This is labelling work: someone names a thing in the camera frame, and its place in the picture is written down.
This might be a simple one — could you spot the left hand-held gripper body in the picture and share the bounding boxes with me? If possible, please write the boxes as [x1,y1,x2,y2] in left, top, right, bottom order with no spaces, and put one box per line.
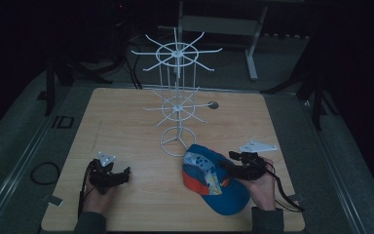
[89,150,122,196]

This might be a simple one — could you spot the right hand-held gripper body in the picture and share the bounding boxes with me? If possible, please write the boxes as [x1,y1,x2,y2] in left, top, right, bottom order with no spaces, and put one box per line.
[235,139,279,181]

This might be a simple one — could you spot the blue and orange cap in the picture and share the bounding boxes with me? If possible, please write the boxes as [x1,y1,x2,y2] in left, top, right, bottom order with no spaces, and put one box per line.
[181,143,251,216]

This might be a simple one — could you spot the person's left hand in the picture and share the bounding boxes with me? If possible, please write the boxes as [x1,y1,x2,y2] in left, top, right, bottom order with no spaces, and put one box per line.
[82,181,119,217]

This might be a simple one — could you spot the person's right hand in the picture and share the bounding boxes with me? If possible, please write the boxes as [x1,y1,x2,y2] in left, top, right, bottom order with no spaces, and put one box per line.
[239,157,278,213]

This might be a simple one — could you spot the dark rectangular floor plate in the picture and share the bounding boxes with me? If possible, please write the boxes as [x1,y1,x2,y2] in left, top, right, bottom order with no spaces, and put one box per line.
[51,115,75,130]

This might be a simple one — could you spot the black metal stand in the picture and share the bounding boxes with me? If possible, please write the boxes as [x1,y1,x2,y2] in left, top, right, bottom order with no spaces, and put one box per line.
[43,57,113,117]
[262,61,340,132]

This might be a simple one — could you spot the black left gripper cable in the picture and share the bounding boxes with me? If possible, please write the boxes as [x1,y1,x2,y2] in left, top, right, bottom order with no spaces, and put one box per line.
[77,161,95,219]

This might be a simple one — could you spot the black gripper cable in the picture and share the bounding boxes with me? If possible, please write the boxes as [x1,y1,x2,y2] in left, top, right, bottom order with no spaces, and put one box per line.
[77,161,95,219]
[262,161,306,214]

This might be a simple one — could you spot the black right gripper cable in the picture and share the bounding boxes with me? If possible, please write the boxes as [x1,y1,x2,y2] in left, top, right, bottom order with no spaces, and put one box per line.
[262,161,306,214]

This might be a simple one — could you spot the grey metal corner bracket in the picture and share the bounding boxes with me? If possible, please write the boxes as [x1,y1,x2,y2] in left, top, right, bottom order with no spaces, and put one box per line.
[287,193,307,203]
[42,193,64,208]

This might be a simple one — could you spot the black cable loop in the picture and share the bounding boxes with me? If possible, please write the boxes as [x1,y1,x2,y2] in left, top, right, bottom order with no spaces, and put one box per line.
[29,161,62,186]

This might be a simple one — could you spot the white wire hook rack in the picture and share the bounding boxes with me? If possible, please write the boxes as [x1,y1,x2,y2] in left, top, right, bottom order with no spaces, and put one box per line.
[131,26,224,158]

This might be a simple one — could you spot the black hanging cables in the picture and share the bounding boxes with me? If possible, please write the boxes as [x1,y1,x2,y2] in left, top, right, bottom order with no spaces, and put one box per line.
[122,40,144,91]

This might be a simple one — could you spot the white metal frame desk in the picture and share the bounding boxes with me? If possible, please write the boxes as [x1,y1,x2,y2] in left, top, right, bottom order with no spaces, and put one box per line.
[157,0,310,82]

